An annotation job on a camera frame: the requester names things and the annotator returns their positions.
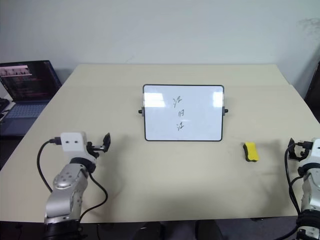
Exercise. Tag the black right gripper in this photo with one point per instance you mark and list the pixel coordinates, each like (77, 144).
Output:
(301, 150)

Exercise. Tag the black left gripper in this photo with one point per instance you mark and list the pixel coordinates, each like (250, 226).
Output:
(95, 148)

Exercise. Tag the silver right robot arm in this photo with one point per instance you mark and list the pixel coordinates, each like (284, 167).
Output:
(311, 192)

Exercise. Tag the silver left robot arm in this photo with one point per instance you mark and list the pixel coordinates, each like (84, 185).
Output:
(65, 182)

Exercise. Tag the yellow and black eraser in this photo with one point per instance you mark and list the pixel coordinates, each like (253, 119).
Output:
(251, 151)

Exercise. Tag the black chair back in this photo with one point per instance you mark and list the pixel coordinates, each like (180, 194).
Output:
(313, 87)

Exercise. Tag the black-framed whiteboard with writing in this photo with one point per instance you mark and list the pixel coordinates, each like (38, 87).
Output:
(183, 112)

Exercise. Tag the dark side desk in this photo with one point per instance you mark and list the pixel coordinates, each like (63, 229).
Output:
(11, 150)

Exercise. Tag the open blue laptop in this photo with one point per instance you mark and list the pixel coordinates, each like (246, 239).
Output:
(27, 82)

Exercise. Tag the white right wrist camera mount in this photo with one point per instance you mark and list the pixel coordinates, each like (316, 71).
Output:
(312, 155)

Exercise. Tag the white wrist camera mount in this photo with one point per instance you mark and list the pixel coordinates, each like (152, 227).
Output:
(72, 143)
(312, 155)

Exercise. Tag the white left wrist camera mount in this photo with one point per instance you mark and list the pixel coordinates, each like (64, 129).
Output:
(72, 143)

